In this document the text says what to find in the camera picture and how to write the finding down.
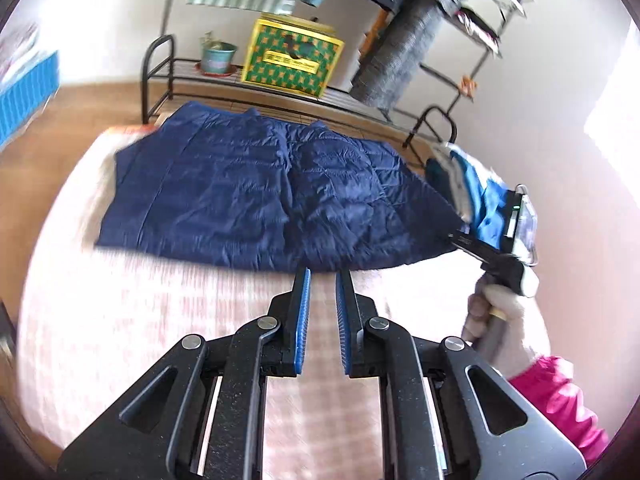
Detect navy quilted puffer jacket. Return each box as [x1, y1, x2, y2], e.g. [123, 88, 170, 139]
[98, 102, 463, 273]

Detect folded clothes on shelf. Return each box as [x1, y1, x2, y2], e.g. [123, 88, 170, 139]
[454, 6, 502, 58]

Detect black metal clothes rack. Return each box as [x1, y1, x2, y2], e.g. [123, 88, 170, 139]
[141, 0, 524, 128]

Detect right grey gloved hand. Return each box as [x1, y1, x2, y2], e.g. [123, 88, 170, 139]
[461, 274, 551, 379]

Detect blue and white jacket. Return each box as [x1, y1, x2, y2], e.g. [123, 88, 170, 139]
[425, 143, 509, 249]

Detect brown teddy bear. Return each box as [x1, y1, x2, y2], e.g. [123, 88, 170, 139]
[459, 76, 477, 101]

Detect grey plaid long coat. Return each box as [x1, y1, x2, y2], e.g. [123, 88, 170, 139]
[349, 0, 463, 110]

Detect pink checked bed mattress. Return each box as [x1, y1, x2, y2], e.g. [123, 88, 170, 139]
[14, 123, 501, 480]

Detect yellow green patterned bag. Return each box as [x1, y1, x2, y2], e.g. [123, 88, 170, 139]
[241, 13, 344, 98]

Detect small potted plant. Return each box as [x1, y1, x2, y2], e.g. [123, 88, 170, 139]
[200, 32, 238, 76]

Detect blue slatted crate row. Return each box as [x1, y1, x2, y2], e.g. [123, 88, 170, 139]
[1, 52, 60, 148]

